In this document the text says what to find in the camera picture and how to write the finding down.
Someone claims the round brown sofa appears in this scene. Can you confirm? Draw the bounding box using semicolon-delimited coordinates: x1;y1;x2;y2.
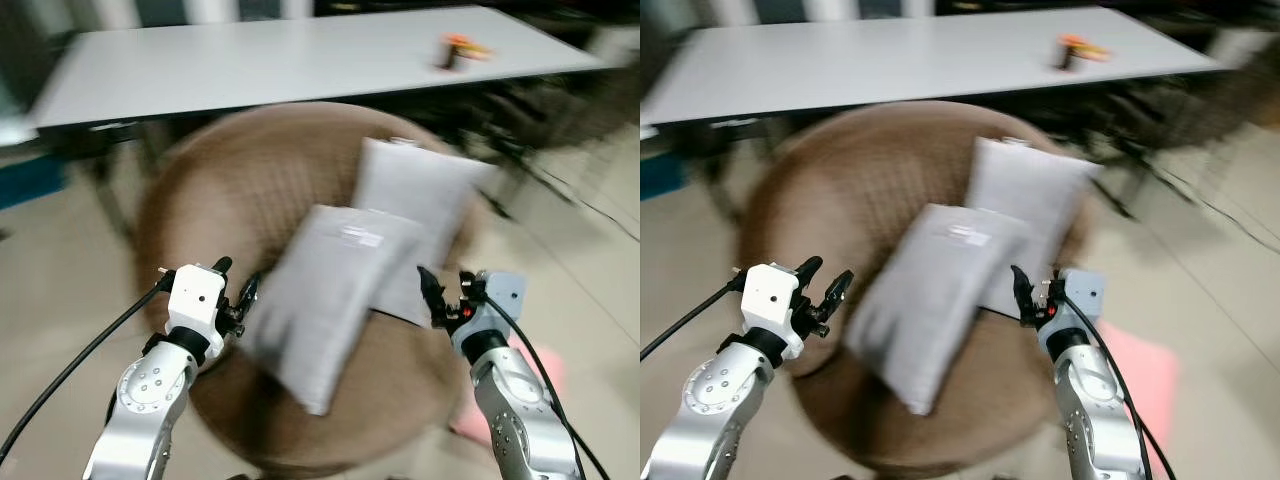
133;100;483;478
738;99;1093;478

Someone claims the blue box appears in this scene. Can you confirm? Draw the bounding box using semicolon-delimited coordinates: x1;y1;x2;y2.
0;153;68;213
640;148;675;203

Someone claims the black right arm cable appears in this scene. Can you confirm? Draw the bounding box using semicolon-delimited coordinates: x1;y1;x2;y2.
484;294;613;480
1062;294;1179;480

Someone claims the orange and black tool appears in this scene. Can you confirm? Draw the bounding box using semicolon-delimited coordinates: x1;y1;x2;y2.
1053;32;1113;73
435;32;495;73

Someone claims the grey pillow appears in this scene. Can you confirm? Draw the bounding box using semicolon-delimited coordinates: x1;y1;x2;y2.
350;136;500;328
843;202;1033;417
238;204;433;417
963;136;1103;319

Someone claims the black chair base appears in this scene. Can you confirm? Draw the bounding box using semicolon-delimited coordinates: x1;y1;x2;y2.
1088;72;1256;219
468;78;641;219

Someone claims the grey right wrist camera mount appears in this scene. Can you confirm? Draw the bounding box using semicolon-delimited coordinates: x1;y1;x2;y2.
1058;267;1107;335
478;271;529;343

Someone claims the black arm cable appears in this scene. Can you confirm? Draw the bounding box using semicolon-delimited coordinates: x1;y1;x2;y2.
0;272;176;469
1062;294;1179;480
640;275;749;363
484;294;613;480

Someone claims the long white table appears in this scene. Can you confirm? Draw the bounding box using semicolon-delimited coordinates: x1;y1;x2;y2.
640;5;1229;128
24;5;608;133

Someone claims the pink floor mat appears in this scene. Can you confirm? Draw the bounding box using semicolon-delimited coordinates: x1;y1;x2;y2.
448;334;568;448
1093;320;1181;448

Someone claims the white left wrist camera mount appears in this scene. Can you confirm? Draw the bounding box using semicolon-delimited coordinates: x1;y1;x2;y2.
163;264;230;353
741;262;807;359

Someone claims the black floor cable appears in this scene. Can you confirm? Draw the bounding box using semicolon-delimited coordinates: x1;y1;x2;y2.
1128;150;1280;259
518;158;641;244

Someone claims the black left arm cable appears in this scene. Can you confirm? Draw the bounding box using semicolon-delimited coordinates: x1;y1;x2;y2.
640;275;749;363
0;272;176;469

